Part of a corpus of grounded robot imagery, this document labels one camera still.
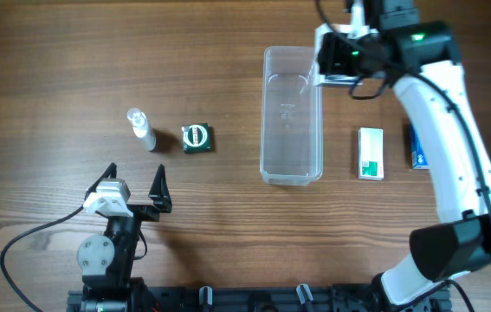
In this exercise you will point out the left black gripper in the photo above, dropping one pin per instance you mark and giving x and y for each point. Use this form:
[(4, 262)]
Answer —
[(139, 211)]

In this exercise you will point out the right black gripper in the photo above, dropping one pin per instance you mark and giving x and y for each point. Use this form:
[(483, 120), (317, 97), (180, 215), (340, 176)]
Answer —
[(329, 56)]

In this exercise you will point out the white bottle clear cap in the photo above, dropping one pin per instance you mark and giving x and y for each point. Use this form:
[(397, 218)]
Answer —
[(142, 129)]

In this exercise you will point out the green Zam-Buk tin box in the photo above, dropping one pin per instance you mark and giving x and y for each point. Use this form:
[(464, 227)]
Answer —
[(196, 138)]

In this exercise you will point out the white green medicine box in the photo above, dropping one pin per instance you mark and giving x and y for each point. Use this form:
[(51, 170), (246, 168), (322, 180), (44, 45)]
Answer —
[(371, 155)]

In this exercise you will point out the blue lozenges box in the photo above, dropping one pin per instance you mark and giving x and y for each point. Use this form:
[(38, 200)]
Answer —
[(418, 160)]

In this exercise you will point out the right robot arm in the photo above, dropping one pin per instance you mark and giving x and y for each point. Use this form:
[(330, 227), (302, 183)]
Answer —
[(421, 63)]

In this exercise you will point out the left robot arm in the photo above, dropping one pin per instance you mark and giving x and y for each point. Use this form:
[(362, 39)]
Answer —
[(106, 260)]

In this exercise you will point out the clear plastic container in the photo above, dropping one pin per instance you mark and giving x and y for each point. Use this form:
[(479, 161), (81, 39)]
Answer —
[(292, 131)]

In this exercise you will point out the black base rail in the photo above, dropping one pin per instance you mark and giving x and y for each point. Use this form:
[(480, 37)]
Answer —
[(335, 298)]

